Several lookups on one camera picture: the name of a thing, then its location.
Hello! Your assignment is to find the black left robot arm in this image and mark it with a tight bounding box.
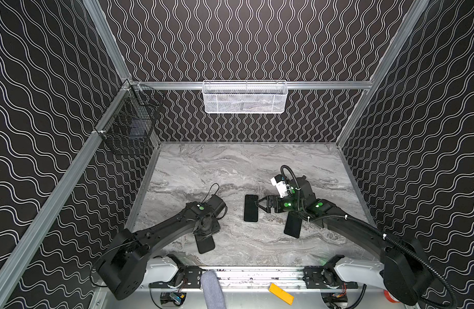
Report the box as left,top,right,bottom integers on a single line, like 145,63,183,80
93,194,227,300

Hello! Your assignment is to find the red tape roll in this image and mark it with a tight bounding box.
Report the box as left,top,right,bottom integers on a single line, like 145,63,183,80
384,290,400,303

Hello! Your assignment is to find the black wire mesh basket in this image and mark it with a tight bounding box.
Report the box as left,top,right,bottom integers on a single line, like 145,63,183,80
99,81,166,157

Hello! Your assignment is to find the white wire mesh basket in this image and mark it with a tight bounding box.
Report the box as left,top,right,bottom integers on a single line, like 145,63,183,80
202,80,288,114

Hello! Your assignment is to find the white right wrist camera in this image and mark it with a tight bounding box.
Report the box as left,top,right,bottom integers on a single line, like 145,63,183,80
270,175,291,198

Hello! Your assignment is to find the black phone case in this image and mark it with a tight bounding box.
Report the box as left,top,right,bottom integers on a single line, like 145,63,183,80
195,235,216,254

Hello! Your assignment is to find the yellow plastic piece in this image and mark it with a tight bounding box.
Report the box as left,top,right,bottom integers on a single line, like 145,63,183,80
269,283,294,305

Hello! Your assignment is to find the grey cloth front rail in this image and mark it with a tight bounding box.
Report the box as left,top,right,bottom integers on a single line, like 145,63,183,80
201,271,226,309

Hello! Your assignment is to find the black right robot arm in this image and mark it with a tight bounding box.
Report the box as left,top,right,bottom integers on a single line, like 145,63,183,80
253,174,457,308

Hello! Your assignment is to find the blue phone black screen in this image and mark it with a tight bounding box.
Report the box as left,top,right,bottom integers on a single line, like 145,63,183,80
243,194,259,223

